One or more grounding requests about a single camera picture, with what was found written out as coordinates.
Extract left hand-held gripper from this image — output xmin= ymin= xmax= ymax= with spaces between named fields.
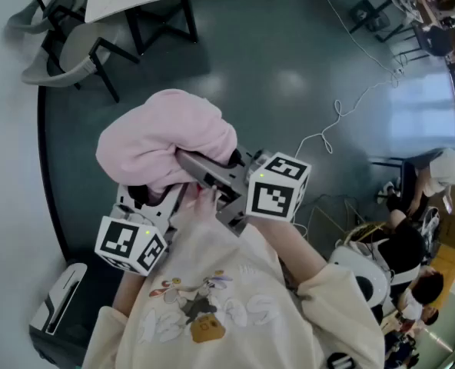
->
xmin=94 ymin=184 xmax=187 ymax=277

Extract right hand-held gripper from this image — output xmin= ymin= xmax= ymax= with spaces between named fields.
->
xmin=175 ymin=147 xmax=312 ymax=238

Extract pink clothes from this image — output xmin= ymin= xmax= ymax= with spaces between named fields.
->
xmin=95 ymin=88 xmax=238 ymax=204

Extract person's left forearm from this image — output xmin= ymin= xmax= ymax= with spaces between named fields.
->
xmin=113 ymin=270 xmax=146 ymax=317

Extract person's right forearm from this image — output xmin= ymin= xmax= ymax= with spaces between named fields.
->
xmin=246 ymin=219 xmax=329 ymax=298

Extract person's right hand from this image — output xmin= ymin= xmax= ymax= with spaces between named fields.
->
xmin=190 ymin=185 xmax=218 ymax=226

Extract white grey device stand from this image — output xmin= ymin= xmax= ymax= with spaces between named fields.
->
xmin=28 ymin=261 xmax=89 ymax=337

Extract person's cream printed shirt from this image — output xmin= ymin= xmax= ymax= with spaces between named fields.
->
xmin=81 ymin=213 xmax=387 ymax=369

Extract large white curved table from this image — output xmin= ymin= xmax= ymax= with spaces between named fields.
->
xmin=0 ymin=0 xmax=69 ymax=369

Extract grey chair black legs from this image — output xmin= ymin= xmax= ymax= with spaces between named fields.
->
xmin=21 ymin=23 xmax=141 ymax=104
xmin=3 ymin=0 xmax=87 ymax=35

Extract white round robot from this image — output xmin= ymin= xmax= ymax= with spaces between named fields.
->
xmin=328 ymin=243 xmax=393 ymax=311

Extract dark chair black legs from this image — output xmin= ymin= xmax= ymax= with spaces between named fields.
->
xmin=347 ymin=0 xmax=393 ymax=35

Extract black striped round badge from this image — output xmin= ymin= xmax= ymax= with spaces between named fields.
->
xmin=326 ymin=351 xmax=354 ymax=369

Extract yellow cable bundle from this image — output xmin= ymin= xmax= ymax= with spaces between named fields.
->
xmin=311 ymin=193 xmax=387 ymax=246

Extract white cable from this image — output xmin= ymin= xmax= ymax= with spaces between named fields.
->
xmin=294 ymin=0 xmax=405 ymax=159

